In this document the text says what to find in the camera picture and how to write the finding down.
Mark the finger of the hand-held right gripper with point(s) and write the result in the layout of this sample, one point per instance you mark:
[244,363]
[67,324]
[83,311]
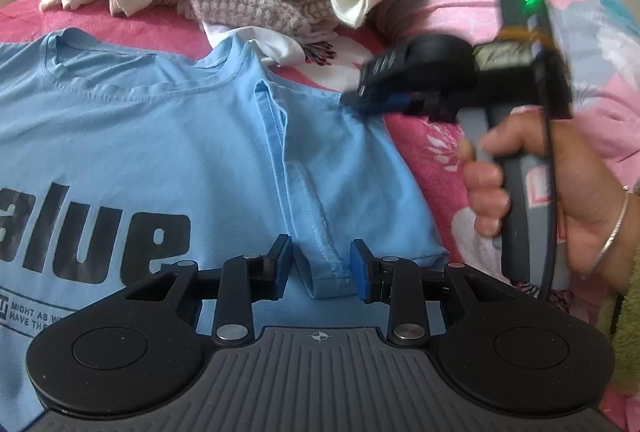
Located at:
[385,72]
[395,104]

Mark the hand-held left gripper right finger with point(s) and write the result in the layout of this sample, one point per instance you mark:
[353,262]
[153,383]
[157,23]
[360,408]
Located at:
[361,272]

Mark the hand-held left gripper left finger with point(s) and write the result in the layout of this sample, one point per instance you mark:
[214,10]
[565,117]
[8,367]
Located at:
[284,262]

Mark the blue printed t-shirt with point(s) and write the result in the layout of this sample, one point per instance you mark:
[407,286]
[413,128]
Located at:
[150,122]

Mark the person's right forearm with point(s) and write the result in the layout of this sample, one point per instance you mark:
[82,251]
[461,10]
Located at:
[632,232]

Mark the person's right hand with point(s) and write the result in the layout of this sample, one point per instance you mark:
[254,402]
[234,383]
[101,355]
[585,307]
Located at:
[585,192]

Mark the silver bangle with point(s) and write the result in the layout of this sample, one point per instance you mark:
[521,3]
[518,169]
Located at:
[621,224]

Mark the pink floral blanket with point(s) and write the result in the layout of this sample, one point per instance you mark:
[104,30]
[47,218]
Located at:
[30,19]

